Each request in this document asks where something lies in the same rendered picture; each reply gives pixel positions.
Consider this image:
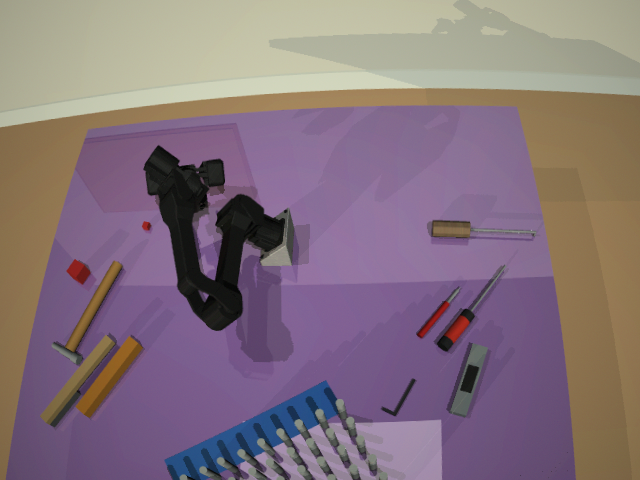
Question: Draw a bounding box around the small red screwdriver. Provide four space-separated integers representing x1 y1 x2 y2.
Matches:
417 287 461 338

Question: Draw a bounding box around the black l-shaped hook tool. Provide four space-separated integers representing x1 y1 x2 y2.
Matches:
382 379 415 416

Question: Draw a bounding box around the red and black screwdriver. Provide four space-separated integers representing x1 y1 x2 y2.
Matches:
437 265 507 352

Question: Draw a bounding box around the blue flat strip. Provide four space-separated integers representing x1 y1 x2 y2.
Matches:
165 380 339 480

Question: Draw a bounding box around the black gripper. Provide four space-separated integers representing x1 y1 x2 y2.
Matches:
145 158 225 196

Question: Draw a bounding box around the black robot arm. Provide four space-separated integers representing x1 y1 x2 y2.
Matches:
143 145 285 331

